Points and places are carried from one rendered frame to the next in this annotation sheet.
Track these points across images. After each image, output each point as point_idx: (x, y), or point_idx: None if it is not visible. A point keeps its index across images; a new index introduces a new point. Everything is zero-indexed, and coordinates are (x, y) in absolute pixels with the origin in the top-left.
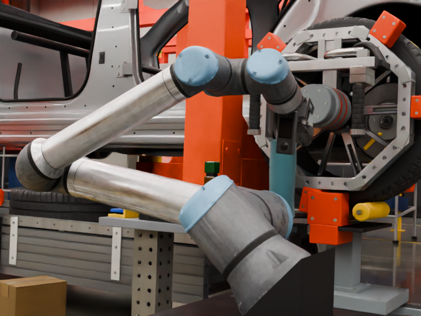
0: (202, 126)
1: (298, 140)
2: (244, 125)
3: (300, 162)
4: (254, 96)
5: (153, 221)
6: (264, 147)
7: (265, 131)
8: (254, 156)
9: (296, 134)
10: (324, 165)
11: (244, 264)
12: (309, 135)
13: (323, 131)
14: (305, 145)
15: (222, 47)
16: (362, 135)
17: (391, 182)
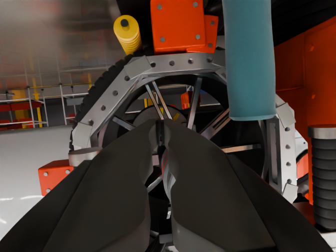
0: None
1: (175, 154)
2: (301, 128)
3: (226, 91)
4: (334, 211)
5: None
6: (278, 103)
7: (278, 125)
8: (280, 93)
9: (172, 217)
10: (194, 90)
11: None
12: (36, 234)
13: (201, 131)
14: (149, 123)
15: None
16: (81, 149)
17: (105, 78)
